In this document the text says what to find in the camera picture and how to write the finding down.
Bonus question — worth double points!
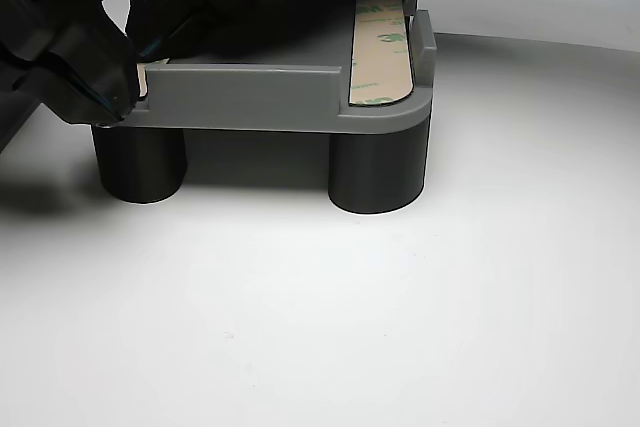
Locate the grey printed fixture black legs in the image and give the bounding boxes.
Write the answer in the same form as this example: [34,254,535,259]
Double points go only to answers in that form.
[91,0,439,215]

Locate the beige printed protective film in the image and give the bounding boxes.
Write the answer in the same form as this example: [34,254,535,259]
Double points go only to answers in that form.
[345,0,416,107]
[135,57,171,98]

